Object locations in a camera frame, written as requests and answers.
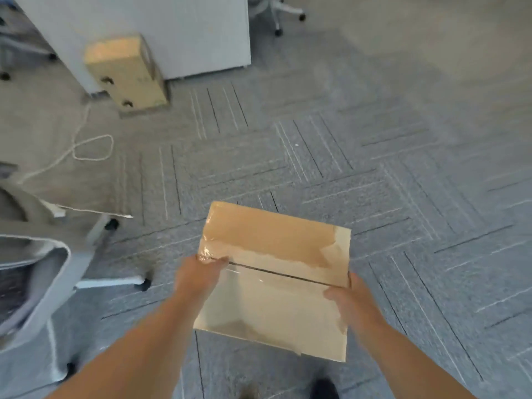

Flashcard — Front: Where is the person's left hand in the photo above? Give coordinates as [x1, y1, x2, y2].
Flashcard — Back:
[174, 254, 229, 313]

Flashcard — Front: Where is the taped brown cardboard box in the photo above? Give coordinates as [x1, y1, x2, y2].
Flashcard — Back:
[193, 201, 352, 363]

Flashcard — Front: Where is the white office chair base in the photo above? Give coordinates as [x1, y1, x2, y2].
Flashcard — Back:
[249, 0, 307, 37]

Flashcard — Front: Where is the white cabinet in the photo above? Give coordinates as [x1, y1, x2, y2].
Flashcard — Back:
[23, 0, 252, 96]

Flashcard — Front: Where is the person's right hand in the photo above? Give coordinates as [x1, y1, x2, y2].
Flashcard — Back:
[323, 271, 388, 346]

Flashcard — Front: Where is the white cable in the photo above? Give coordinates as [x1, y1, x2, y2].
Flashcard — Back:
[17, 101, 134, 218]

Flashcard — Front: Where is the grey office chair base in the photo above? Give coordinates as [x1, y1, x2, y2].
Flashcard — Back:
[0, 4, 59, 81]

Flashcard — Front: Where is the grey mesh office chair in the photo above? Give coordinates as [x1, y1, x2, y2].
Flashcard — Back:
[0, 164, 151, 385]

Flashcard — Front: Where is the person's black shoe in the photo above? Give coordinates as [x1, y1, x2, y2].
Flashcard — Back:
[310, 378, 339, 399]

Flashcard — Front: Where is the person's right forearm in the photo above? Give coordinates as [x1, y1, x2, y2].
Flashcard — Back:
[361, 316, 479, 399]

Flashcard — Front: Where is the tall cardboard box with holes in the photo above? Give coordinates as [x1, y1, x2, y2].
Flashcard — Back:
[83, 35, 171, 117]

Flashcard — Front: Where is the person's left forearm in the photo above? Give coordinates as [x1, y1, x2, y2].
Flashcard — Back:
[46, 291, 200, 399]

